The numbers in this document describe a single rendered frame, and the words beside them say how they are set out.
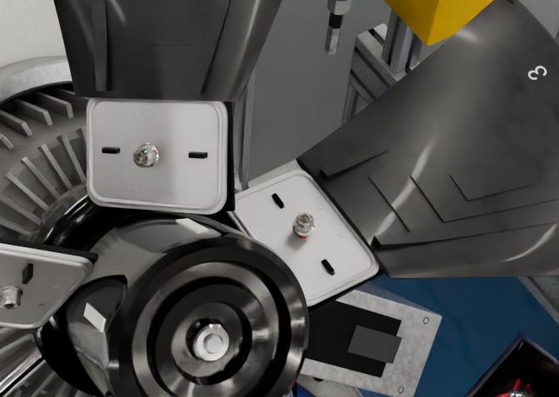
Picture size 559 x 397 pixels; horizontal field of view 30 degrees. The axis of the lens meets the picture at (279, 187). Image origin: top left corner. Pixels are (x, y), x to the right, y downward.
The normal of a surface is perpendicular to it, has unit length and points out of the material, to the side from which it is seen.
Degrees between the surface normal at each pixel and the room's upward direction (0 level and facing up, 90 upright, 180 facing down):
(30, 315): 93
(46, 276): 93
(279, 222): 7
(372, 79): 90
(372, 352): 50
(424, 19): 90
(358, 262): 7
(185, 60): 44
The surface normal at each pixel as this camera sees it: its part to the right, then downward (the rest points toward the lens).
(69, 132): -0.08, -0.79
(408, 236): 0.33, -0.56
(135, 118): -0.39, 0.09
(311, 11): 0.54, 0.71
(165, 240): -0.32, -0.88
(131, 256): -0.53, -0.73
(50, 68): 0.46, 0.18
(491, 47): 0.18, -0.43
